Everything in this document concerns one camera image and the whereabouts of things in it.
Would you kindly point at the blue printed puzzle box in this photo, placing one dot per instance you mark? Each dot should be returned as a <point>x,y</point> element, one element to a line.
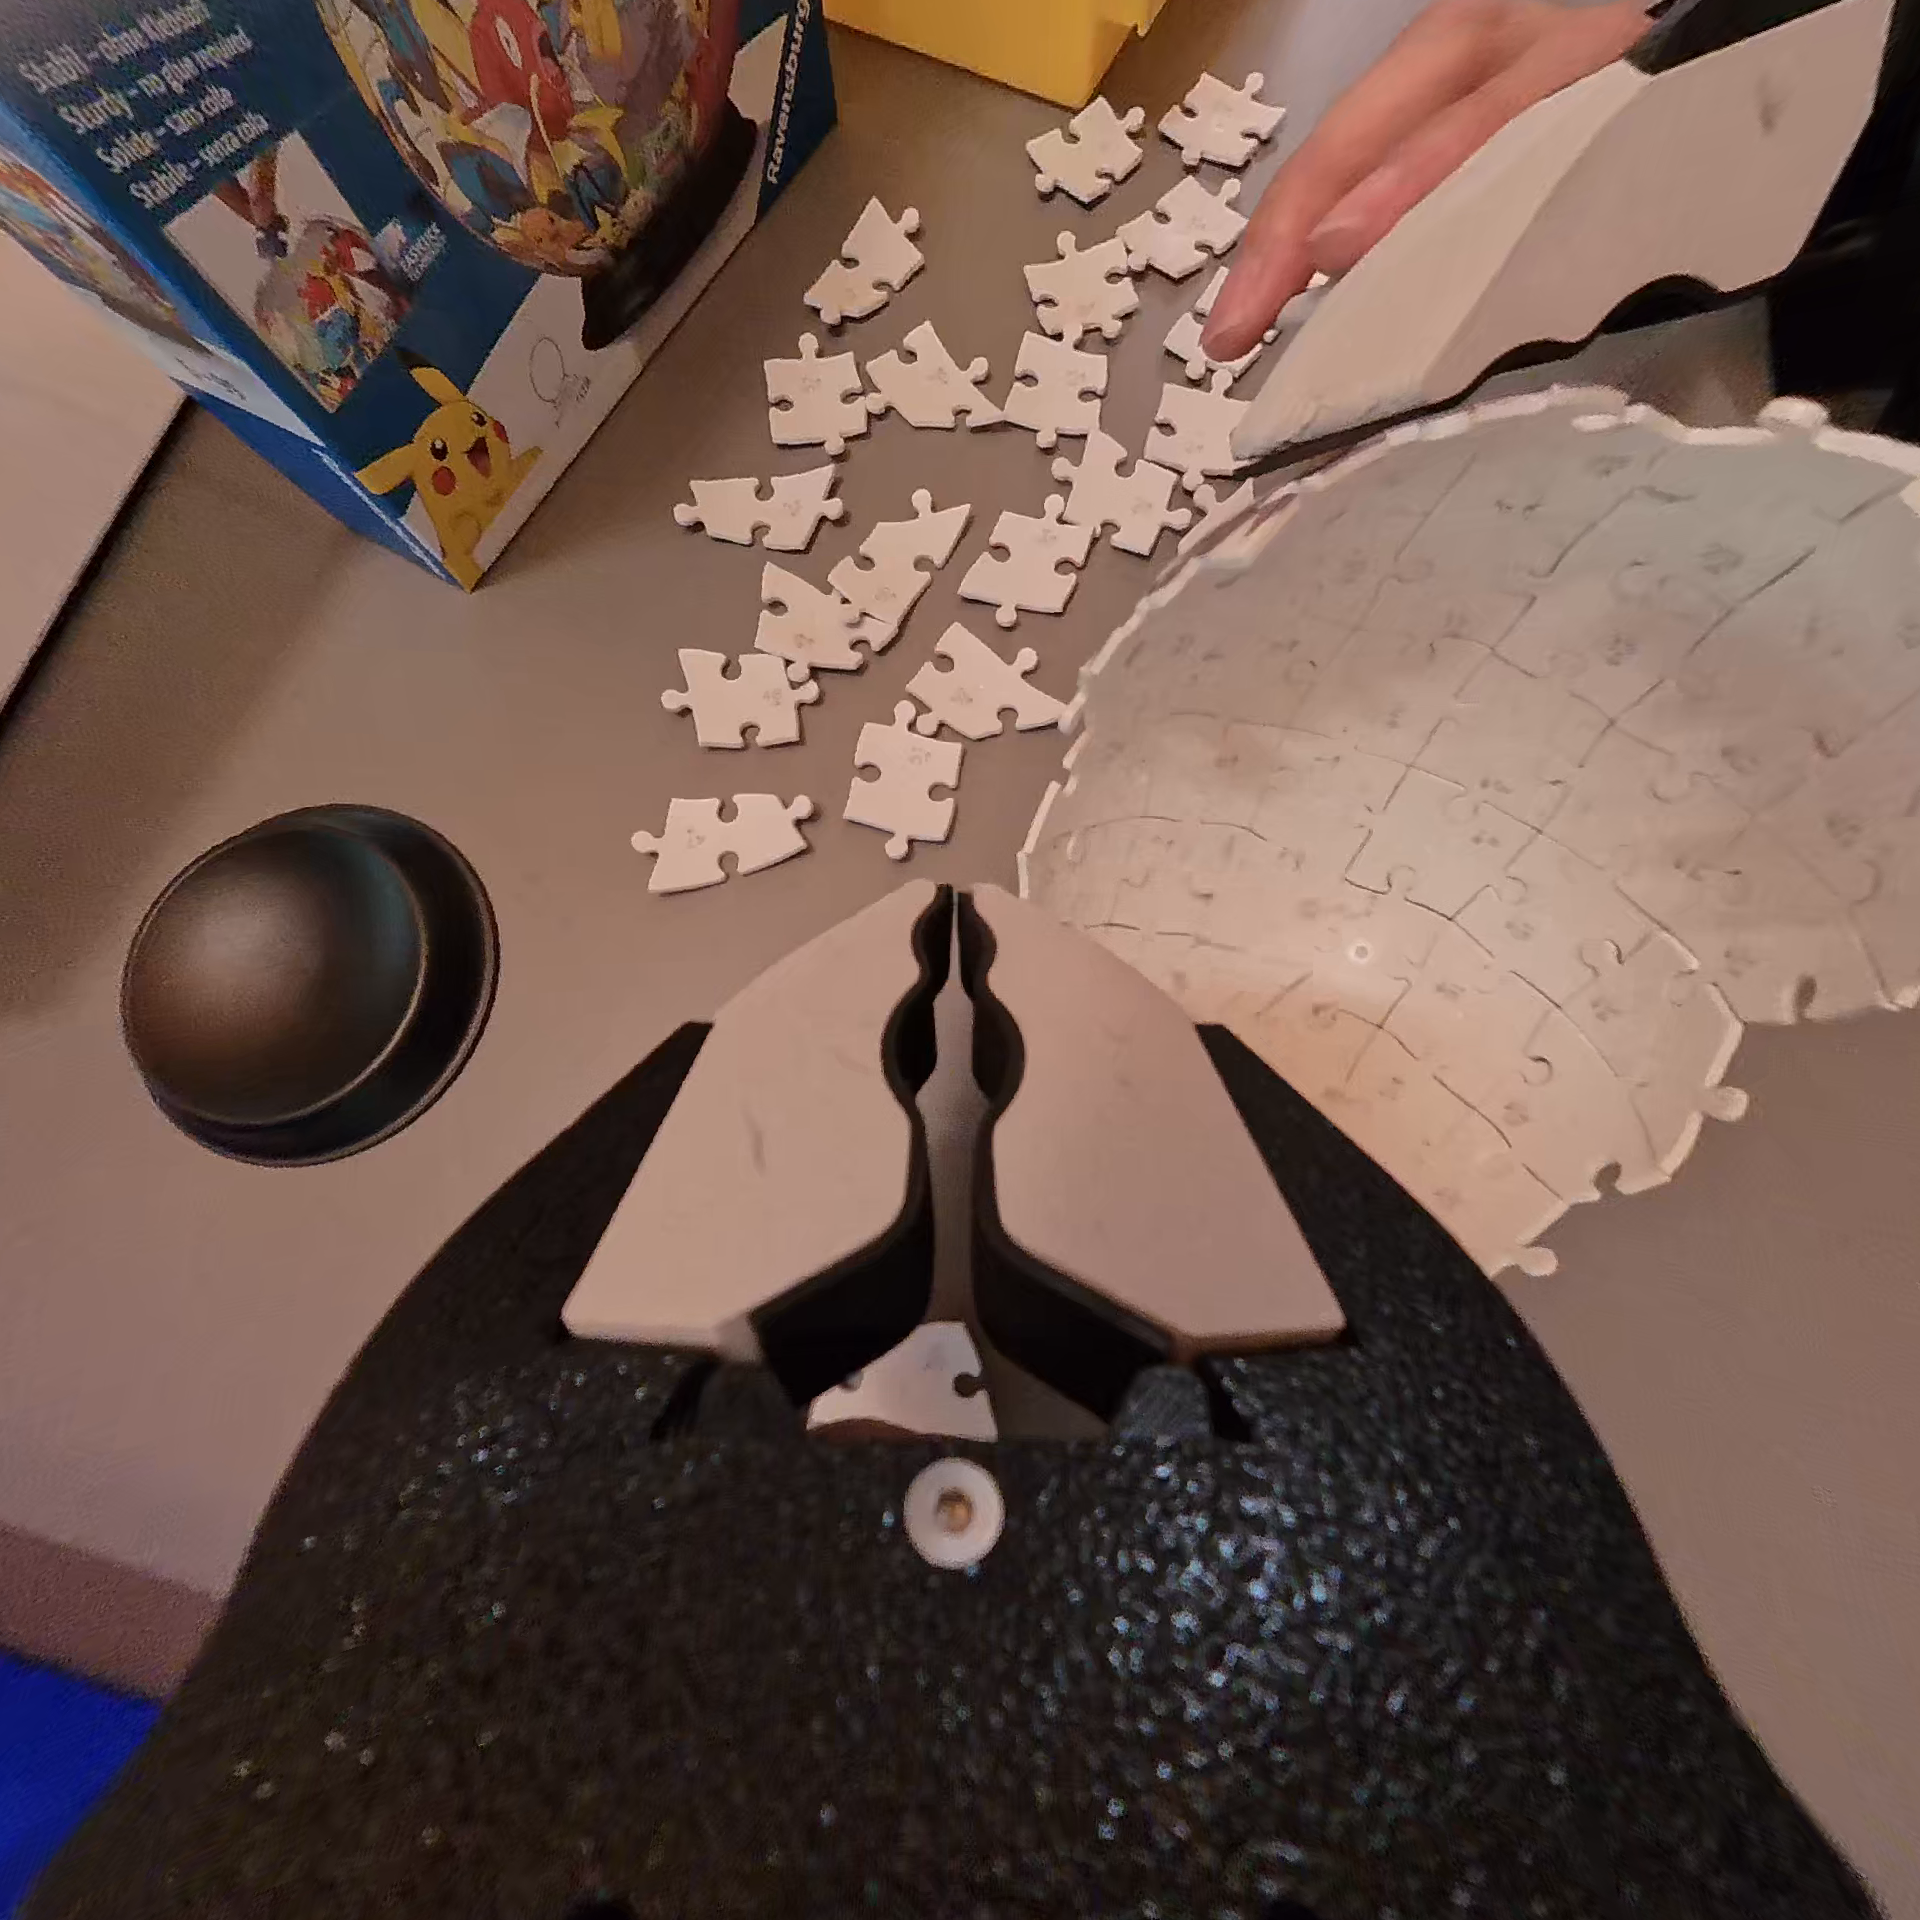
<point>450,224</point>

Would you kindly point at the printed puzzle ball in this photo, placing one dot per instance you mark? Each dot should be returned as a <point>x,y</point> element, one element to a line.
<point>1502,780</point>

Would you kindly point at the yellow box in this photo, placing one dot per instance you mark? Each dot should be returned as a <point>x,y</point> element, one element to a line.
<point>989,37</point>

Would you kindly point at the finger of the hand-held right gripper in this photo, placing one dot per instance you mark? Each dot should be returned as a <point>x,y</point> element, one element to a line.
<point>1576,210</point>

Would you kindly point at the pile of puzzle pieces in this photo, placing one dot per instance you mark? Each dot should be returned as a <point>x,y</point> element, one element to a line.
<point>819,397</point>

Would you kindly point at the black ball stand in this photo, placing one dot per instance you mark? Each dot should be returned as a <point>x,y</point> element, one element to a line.
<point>285,974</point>

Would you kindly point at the person's right hand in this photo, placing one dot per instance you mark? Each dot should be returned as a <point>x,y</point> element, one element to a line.
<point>1396,134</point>

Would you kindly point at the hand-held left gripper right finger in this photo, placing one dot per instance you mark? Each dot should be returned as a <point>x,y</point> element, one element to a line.
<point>1155,1168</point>

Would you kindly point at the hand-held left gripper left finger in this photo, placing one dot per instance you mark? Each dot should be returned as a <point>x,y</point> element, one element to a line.
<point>749,1141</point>

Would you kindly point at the white puzzle piece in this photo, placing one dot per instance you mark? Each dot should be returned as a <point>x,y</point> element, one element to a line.
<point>906,1385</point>

